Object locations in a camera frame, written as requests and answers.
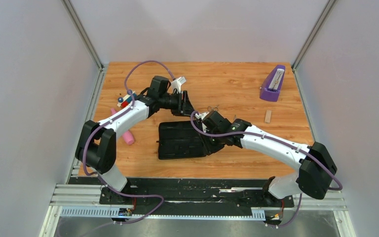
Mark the purple metronome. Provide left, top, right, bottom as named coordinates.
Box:
left=260, top=65, right=286, bottom=102

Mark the left aluminium frame post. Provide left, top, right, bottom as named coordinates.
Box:
left=61, top=0, right=105, bottom=71

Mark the black zip tool case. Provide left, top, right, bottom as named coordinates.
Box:
left=157, top=120, right=225, bottom=160

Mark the small wooden block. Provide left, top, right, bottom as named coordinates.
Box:
left=264, top=110, right=272, bottom=123

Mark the aluminium frame post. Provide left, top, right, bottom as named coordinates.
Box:
left=291, top=0, right=338, bottom=72
left=61, top=0, right=105, bottom=71

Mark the pink cylinder tube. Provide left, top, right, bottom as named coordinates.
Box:
left=109, top=106, right=139, bottom=138

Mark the colourful toy block truck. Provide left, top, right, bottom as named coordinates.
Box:
left=117, top=93, right=132, bottom=108

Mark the right aluminium frame post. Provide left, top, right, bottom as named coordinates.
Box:
left=291, top=0, right=338, bottom=72

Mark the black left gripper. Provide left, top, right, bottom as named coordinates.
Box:
left=159, top=90, right=196, bottom=117

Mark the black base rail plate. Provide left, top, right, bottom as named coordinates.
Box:
left=69, top=177, right=297, bottom=216

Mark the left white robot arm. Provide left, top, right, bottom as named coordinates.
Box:
left=75, top=76, right=194, bottom=204

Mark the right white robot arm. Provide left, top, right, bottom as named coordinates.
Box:
left=192, top=111, right=337, bottom=206

